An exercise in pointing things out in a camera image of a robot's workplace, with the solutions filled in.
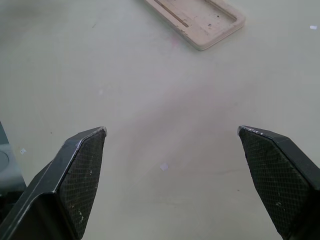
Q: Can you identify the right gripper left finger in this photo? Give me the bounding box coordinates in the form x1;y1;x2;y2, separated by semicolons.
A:
0;126;108;240

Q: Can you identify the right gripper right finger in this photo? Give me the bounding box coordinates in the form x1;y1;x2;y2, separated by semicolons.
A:
236;125;320;240

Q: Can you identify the wooden letter tile tray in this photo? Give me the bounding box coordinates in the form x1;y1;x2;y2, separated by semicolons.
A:
143;0;246;52

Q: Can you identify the dark grey object at left edge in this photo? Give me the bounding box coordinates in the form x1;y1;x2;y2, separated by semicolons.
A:
0;120;27;198

